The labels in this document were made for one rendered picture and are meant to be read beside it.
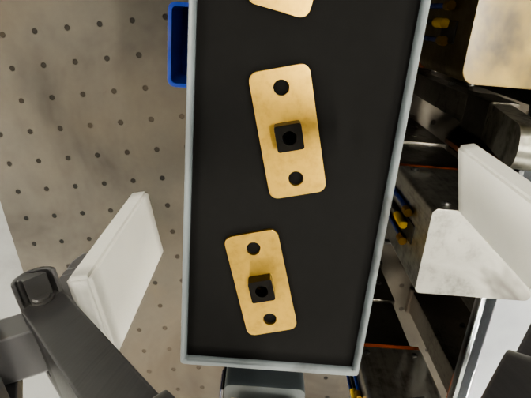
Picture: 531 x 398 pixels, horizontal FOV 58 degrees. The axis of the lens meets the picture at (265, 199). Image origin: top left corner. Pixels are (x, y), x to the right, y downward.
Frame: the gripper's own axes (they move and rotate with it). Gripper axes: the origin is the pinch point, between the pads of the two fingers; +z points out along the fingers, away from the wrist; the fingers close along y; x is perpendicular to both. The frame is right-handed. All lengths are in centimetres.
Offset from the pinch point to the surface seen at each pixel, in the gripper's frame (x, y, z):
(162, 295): -38, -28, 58
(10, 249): -55, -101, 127
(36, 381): -112, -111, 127
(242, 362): -17.1, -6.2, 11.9
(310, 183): -3.4, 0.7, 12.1
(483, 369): -36.3, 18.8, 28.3
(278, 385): -22.3, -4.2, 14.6
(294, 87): 3.0, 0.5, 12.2
